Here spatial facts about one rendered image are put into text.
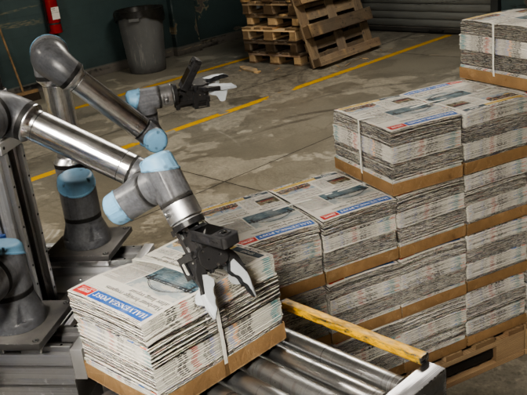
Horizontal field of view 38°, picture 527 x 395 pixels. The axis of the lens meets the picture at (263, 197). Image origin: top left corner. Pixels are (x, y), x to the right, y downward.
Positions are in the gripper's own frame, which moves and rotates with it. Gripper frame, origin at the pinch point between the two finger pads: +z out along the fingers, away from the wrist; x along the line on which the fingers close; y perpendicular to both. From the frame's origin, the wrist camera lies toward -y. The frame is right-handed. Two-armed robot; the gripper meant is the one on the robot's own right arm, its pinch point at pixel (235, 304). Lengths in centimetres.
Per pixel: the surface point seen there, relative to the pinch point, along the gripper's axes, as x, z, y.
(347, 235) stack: -82, 2, 48
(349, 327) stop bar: -30.5, 18.6, 7.3
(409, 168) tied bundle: -106, -8, 33
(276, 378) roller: -8.1, 19.5, 11.2
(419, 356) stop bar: -29.9, 29.1, -9.9
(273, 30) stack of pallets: -529, -214, 475
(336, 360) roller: -21.1, 22.9, 5.8
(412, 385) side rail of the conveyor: -22.7, 32.3, -11.5
